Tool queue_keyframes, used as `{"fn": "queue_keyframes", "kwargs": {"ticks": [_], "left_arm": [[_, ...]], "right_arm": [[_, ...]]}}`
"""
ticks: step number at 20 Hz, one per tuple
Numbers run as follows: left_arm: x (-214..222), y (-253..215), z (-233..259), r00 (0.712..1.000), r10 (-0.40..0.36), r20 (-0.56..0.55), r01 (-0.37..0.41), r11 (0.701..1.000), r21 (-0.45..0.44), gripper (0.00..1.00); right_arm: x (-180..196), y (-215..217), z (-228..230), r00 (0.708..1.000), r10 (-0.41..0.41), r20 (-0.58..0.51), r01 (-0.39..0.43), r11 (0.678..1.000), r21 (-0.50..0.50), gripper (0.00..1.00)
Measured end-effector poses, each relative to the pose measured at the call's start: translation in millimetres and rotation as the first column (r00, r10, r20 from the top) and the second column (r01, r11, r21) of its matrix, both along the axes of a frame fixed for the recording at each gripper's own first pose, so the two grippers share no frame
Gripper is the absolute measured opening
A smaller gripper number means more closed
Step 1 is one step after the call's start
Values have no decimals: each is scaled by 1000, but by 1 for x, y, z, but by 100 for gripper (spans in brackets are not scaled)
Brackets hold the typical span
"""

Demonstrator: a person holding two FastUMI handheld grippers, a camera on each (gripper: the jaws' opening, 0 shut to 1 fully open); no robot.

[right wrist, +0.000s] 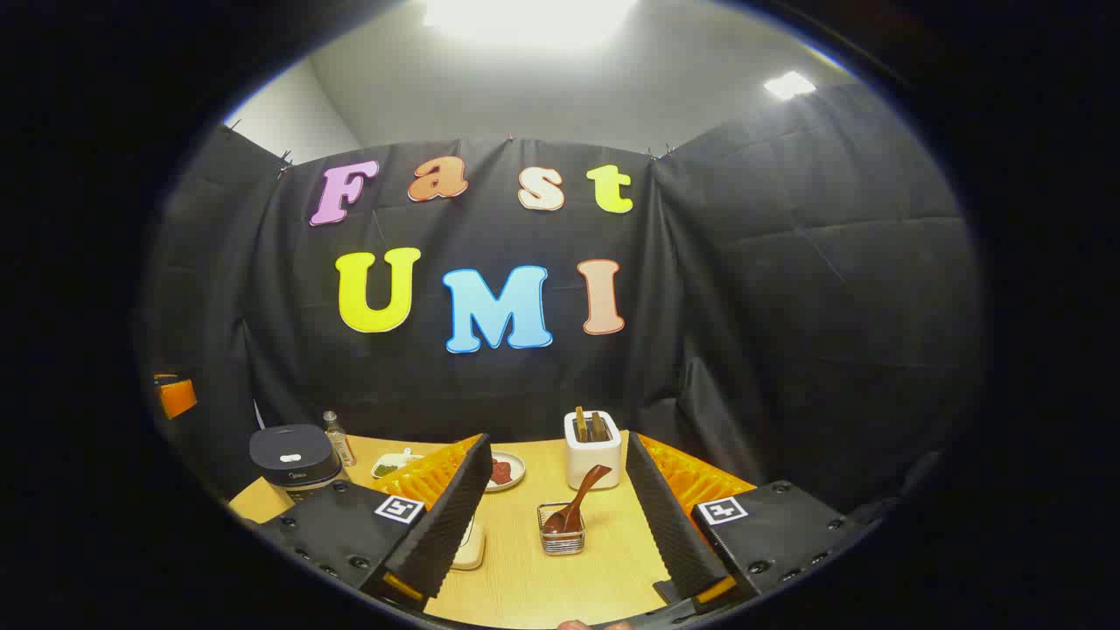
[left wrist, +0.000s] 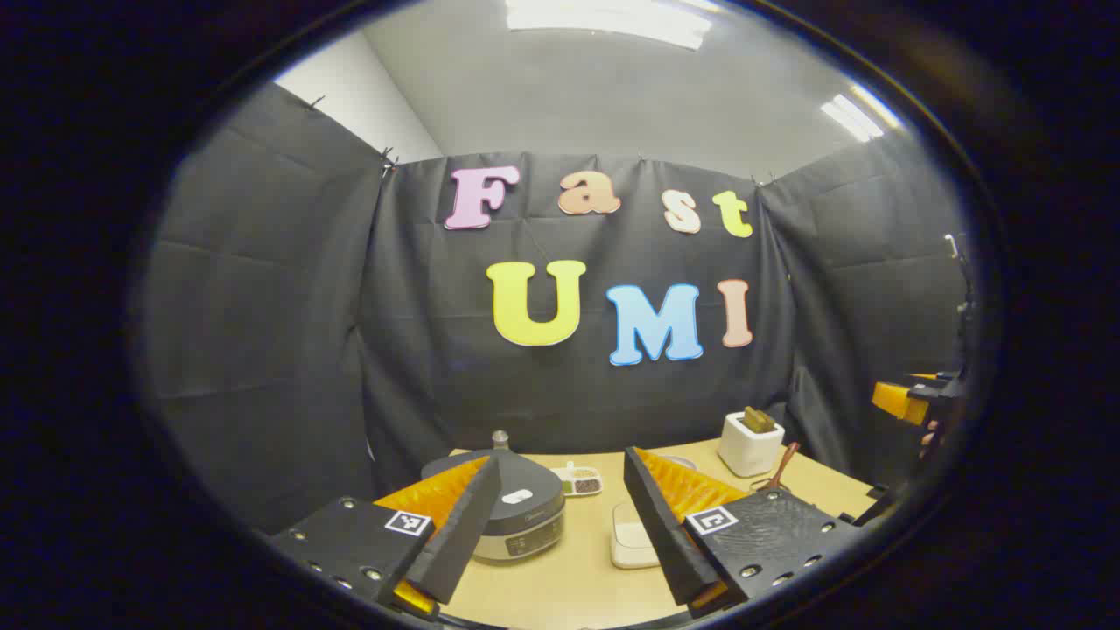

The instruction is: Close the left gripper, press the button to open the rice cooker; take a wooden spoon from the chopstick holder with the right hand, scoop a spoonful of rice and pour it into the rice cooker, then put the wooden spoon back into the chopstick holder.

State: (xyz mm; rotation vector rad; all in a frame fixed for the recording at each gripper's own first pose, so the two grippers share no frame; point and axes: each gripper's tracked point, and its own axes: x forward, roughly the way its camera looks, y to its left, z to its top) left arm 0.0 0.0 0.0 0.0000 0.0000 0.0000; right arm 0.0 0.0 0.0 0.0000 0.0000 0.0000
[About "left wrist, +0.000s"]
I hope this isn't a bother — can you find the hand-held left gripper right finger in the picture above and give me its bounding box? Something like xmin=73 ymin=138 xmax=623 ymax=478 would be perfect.
xmin=623 ymin=446 xmax=863 ymax=616

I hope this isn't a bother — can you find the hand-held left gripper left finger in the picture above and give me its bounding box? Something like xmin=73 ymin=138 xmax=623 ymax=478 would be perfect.
xmin=267 ymin=455 xmax=501 ymax=619

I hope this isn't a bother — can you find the grey rice cooker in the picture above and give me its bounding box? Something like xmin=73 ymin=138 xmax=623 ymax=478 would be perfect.
xmin=422 ymin=448 xmax=567 ymax=565

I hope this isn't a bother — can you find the brown wooden spoon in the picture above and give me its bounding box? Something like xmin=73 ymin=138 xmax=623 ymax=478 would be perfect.
xmin=751 ymin=442 xmax=801 ymax=493

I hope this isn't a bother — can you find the white rice container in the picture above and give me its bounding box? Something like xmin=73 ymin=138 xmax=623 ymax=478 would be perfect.
xmin=610 ymin=500 xmax=662 ymax=570

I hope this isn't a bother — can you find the white divided bean dish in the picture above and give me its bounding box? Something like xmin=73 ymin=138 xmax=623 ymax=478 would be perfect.
xmin=553 ymin=461 xmax=603 ymax=497

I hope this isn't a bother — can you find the white toaster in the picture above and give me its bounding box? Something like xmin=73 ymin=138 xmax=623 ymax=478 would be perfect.
xmin=717 ymin=409 xmax=786 ymax=478

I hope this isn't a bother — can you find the ceiling light panel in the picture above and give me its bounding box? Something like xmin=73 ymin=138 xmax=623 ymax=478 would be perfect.
xmin=506 ymin=0 xmax=714 ymax=50
xmin=821 ymin=83 xmax=902 ymax=143

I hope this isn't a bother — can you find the black backdrop cloth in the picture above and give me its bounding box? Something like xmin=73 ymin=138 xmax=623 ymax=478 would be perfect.
xmin=144 ymin=83 xmax=972 ymax=535

